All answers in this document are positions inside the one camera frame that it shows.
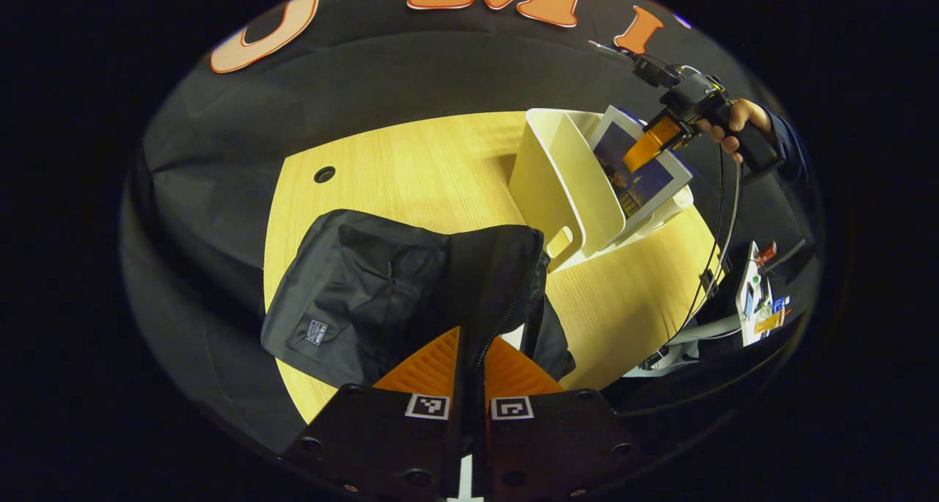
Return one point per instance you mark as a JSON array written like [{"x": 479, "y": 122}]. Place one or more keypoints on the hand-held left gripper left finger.
[{"x": 455, "y": 443}]

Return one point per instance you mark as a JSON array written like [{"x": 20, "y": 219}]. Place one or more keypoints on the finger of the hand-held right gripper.
[{"x": 649, "y": 146}]

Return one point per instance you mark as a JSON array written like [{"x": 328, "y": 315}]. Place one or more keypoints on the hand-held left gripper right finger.
[{"x": 480, "y": 443}]

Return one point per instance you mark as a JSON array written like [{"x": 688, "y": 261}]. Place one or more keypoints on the blue cover book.
[{"x": 653, "y": 186}]

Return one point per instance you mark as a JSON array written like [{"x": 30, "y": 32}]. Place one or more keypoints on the white bookshelf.
[{"x": 565, "y": 186}]

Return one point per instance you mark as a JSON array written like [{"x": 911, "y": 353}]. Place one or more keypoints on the black schoolbag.
[{"x": 381, "y": 289}]

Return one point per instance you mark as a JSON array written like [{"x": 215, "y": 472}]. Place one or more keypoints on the small red item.
[{"x": 766, "y": 252}]

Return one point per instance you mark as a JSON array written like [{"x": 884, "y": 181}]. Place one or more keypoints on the orange drink cup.
[{"x": 770, "y": 321}]

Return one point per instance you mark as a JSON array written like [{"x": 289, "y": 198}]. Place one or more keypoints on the black backdrop cloth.
[{"x": 367, "y": 69}]

